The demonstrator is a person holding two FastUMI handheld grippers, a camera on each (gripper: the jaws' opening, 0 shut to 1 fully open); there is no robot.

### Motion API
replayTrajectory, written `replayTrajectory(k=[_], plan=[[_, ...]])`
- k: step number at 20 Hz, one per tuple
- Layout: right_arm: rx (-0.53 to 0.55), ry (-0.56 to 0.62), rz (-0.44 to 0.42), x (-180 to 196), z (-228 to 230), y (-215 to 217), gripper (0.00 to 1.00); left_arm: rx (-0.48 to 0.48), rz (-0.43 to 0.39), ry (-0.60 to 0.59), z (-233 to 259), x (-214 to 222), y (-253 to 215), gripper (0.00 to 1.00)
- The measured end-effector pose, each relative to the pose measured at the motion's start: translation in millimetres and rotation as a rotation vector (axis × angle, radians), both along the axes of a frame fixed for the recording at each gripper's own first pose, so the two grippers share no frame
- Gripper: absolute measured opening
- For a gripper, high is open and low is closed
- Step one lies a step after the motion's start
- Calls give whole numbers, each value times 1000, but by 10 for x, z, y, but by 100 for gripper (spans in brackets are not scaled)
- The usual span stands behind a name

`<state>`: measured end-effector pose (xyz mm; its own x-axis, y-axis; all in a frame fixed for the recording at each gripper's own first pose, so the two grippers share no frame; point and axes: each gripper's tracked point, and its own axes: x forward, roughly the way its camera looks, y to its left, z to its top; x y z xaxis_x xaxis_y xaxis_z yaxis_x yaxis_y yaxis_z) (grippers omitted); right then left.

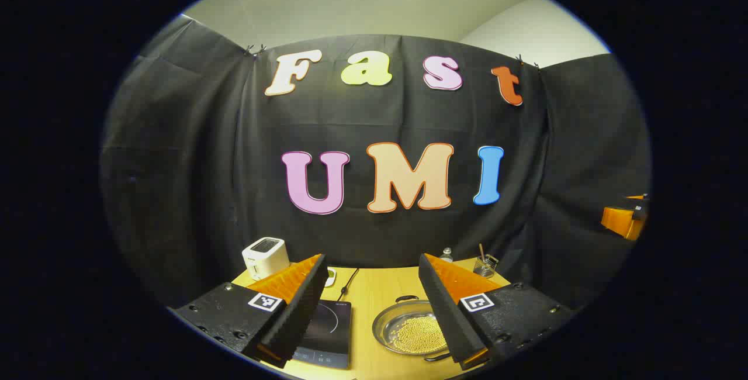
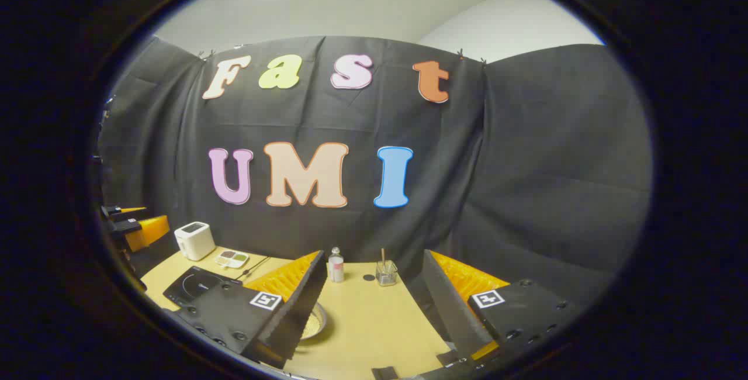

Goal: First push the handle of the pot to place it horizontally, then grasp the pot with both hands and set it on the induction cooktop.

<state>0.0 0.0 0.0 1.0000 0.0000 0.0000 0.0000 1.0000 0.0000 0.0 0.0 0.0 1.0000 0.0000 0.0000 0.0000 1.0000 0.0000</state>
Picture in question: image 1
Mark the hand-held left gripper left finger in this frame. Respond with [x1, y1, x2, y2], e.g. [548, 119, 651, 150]
[174, 253, 329, 369]

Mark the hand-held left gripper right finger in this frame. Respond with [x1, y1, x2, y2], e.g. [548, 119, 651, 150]
[418, 253, 576, 371]

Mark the black induction cooktop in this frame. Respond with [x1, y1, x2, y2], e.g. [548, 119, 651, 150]
[290, 300, 352, 370]

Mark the pile of yellow beans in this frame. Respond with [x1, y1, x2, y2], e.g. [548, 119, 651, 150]
[390, 315, 449, 354]

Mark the steel pot with black handles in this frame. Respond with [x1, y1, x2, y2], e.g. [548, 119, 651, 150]
[372, 295, 453, 362]

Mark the white toaster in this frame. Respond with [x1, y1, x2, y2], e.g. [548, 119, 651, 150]
[242, 237, 290, 281]

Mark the black power cable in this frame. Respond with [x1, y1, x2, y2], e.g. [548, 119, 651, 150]
[338, 268, 359, 302]

